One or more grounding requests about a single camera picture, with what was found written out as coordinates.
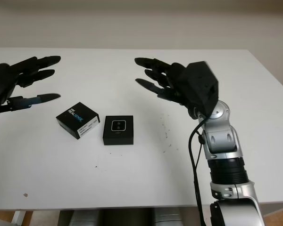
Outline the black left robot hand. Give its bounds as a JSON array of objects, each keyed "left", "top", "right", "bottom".
[{"left": 0, "top": 56, "right": 61, "bottom": 118}]

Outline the black box base foam insert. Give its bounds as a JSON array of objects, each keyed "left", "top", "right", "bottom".
[{"left": 102, "top": 115, "right": 134, "bottom": 146}]

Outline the white table leg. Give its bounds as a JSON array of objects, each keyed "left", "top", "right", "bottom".
[{"left": 13, "top": 210, "right": 33, "bottom": 226}]

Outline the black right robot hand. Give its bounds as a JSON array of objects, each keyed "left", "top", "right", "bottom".
[{"left": 134, "top": 57, "right": 200, "bottom": 120}]

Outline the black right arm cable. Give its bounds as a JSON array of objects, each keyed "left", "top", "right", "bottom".
[{"left": 188, "top": 115, "right": 210, "bottom": 226}]

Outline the grey black robot torso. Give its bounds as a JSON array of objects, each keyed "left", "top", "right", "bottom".
[{"left": 58, "top": 207, "right": 201, "bottom": 226}]

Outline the black RealSense box lid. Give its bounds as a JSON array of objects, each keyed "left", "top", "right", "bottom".
[{"left": 56, "top": 101, "right": 101, "bottom": 141}]

